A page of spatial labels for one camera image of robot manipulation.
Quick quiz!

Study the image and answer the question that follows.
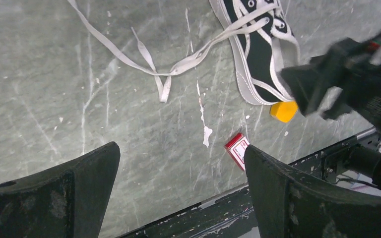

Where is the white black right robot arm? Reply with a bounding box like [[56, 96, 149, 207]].
[[279, 31, 381, 190]]

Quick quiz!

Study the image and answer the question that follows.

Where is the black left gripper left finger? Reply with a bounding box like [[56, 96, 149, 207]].
[[0, 142, 121, 238]]

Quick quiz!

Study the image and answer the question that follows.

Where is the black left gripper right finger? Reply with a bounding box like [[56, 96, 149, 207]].
[[244, 145, 381, 238]]

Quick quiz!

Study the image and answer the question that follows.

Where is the red and white small box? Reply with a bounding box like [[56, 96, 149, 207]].
[[225, 132, 250, 172]]

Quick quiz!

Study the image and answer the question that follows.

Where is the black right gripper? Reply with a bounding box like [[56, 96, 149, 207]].
[[281, 31, 381, 133]]

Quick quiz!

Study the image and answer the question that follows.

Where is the black and white sneaker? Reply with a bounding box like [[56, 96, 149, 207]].
[[210, 0, 300, 105]]

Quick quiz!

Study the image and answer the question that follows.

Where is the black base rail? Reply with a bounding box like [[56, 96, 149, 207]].
[[122, 128, 381, 238]]

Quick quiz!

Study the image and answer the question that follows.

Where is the white shoelace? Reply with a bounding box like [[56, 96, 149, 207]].
[[69, 0, 279, 102]]

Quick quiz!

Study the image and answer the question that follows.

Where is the yellow block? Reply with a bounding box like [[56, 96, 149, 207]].
[[270, 101, 298, 123]]

